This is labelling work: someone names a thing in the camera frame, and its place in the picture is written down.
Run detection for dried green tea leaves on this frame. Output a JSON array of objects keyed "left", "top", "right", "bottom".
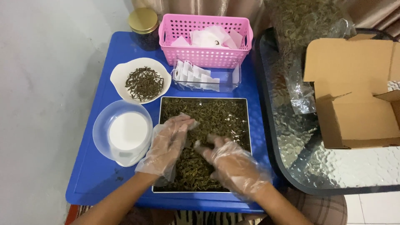
[{"left": 155, "top": 98, "right": 251, "bottom": 192}]

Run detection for zebra striped rug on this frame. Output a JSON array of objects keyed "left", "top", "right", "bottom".
[{"left": 65, "top": 205, "right": 266, "bottom": 225}]

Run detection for blue plastic table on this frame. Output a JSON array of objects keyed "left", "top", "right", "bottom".
[{"left": 65, "top": 31, "right": 280, "bottom": 214}]

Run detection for pink plastic basket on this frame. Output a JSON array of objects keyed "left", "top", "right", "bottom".
[{"left": 158, "top": 13, "right": 254, "bottom": 69}]

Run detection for person's left hand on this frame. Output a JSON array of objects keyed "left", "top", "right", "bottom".
[{"left": 135, "top": 112, "right": 200, "bottom": 182}]

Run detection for clear plastic container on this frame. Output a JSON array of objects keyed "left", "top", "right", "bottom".
[{"left": 171, "top": 56, "right": 242, "bottom": 93}]

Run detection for square metal tray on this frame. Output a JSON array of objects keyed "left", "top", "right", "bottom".
[{"left": 151, "top": 96, "right": 253, "bottom": 194}]

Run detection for white kitchen scale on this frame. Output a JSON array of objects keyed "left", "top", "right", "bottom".
[{"left": 108, "top": 112, "right": 151, "bottom": 167}]

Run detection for clear plastic bowl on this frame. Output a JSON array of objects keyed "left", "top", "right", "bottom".
[{"left": 92, "top": 99, "right": 154, "bottom": 162}]

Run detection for beige curtain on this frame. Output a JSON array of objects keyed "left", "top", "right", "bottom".
[{"left": 131, "top": 0, "right": 400, "bottom": 41}]

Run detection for open cardboard box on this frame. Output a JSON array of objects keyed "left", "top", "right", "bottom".
[{"left": 303, "top": 34, "right": 400, "bottom": 149}]

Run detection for row of empty tea bags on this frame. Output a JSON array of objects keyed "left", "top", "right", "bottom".
[{"left": 172, "top": 60, "right": 220, "bottom": 92}]

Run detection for glass jar with gold lid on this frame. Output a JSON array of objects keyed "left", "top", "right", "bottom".
[{"left": 128, "top": 7, "right": 161, "bottom": 52}]

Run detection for glass table with black rim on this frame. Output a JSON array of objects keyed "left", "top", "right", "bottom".
[{"left": 255, "top": 27, "right": 400, "bottom": 196}]

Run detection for clear bag of dried leaves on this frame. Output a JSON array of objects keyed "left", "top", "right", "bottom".
[{"left": 264, "top": 0, "right": 357, "bottom": 115}]

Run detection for dried dark stems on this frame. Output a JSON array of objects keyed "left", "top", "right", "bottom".
[{"left": 125, "top": 66, "right": 165, "bottom": 102}]

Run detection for pile of white filter bags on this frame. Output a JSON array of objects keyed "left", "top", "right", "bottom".
[{"left": 170, "top": 25, "right": 244, "bottom": 50}]

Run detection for person's plaid trousers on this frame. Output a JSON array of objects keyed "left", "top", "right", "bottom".
[{"left": 283, "top": 187, "right": 348, "bottom": 225}]

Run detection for white ceramic bowl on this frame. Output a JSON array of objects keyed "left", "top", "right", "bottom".
[{"left": 110, "top": 57, "right": 172, "bottom": 104}]

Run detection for person's right hand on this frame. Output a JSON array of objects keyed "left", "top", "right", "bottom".
[{"left": 194, "top": 134, "right": 273, "bottom": 201}]

